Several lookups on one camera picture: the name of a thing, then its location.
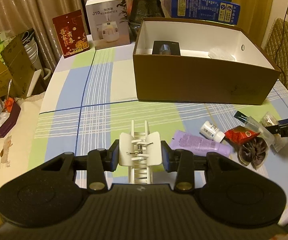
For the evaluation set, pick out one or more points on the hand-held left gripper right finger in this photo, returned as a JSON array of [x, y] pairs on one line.
[[165, 155]]

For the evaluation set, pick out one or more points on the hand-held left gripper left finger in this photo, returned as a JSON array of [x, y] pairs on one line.
[[114, 153]]

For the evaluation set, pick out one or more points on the white hair claw clip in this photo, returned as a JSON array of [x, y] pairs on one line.
[[127, 150]]

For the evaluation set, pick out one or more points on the bag of wooden cotton swabs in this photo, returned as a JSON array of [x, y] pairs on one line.
[[269, 120]]

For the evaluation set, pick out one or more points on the purple cream tube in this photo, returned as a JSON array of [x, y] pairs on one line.
[[196, 143]]

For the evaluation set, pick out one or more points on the clear packet with green label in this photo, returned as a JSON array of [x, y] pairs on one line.
[[241, 117]]

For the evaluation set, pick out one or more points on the white pill bottle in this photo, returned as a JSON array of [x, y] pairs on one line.
[[209, 130]]

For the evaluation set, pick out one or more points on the brown cardboard box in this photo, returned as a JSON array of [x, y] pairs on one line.
[[196, 80]]

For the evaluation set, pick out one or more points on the dark velvet scrunchie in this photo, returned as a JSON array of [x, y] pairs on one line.
[[254, 152]]

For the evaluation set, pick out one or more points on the red foil packet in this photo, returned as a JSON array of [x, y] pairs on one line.
[[239, 135]]

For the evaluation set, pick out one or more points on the plaid tablecloth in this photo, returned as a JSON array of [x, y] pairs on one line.
[[96, 85]]

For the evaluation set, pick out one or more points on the clear bag of white picks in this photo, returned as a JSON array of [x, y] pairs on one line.
[[221, 53]]

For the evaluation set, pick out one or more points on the cream printed cloth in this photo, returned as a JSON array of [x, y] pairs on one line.
[[13, 160]]

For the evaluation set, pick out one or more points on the black shaver box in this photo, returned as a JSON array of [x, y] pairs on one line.
[[166, 47]]

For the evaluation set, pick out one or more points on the white board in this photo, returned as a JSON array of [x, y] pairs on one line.
[[35, 80]]

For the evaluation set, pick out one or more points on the purple box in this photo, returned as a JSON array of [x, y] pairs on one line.
[[7, 123]]

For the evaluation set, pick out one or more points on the orange flower ornament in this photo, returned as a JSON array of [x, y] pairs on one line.
[[8, 104]]

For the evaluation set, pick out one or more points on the red gift box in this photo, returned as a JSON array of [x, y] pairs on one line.
[[70, 33]]

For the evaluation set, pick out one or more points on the white humidifier box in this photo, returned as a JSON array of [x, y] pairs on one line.
[[107, 22]]

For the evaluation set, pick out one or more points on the brown open carton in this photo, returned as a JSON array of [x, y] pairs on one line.
[[18, 62]]

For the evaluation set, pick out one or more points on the stack of white bowls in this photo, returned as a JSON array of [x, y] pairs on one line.
[[31, 47]]

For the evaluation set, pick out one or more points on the blue carton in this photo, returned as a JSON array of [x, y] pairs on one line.
[[201, 8]]

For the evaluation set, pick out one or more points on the dark green glass vase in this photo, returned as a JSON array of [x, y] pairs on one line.
[[146, 7]]

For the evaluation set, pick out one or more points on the beige curtain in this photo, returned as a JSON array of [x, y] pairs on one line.
[[33, 7]]

